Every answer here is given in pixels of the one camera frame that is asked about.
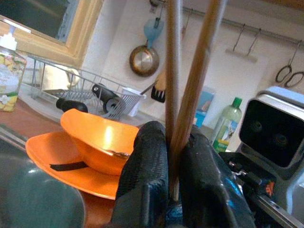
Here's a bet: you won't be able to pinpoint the small hanging frying pan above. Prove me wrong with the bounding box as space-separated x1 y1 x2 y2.
129 40 161 78

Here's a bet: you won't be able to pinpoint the white utensil cup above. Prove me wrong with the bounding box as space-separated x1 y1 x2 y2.
121 86 147 117

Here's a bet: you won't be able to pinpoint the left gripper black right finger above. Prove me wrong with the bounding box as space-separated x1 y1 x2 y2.
179 125 256 228

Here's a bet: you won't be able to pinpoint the orange plate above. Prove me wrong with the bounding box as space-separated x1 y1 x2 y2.
25 132 124 201

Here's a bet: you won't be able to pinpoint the orange bowl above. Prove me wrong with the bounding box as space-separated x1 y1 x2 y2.
60 108 141 176

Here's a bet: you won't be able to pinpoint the floral soap pump bottle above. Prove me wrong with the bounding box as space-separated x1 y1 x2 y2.
0 24 28 113

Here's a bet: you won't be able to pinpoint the black slotted spatula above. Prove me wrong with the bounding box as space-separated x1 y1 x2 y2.
150 73 167 104

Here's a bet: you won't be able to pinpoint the light blue hanging tool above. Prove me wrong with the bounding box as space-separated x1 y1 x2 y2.
143 17 165 49

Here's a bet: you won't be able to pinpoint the black round-ended handle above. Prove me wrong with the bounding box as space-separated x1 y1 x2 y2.
55 97 89 114

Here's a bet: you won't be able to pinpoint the wire dish rack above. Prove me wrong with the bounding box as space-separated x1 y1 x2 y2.
28 55 147 120

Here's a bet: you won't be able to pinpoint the metal wall rail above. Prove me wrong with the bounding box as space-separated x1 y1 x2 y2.
182 6 304 46

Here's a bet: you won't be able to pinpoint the teal plate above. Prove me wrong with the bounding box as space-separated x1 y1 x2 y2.
0 140 86 228

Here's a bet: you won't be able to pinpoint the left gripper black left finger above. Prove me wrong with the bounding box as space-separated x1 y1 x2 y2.
111 121 170 228

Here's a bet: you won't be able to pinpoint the wooden window frame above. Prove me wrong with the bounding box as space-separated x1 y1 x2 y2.
0 0 104 67

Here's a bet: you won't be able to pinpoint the cream mug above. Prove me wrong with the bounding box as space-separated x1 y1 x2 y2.
43 65 82 92

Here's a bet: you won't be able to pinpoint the stainless steel double sink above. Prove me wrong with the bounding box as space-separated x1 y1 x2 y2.
0 123 30 155

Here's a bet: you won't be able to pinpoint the metal wall hook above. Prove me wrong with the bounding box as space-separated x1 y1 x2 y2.
247 28 262 57
288 39 304 67
233 23 246 52

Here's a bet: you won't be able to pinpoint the blue box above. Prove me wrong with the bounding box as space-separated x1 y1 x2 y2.
194 86 216 128

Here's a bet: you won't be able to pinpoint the clear green-capped bottle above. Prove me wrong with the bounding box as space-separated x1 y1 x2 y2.
211 96 243 153

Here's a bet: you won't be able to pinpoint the hanging scissors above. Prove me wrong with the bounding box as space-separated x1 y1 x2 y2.
275 65 304 89

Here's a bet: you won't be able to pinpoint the thin dark utensil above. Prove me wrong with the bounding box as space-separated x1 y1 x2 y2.
140 80 159 96

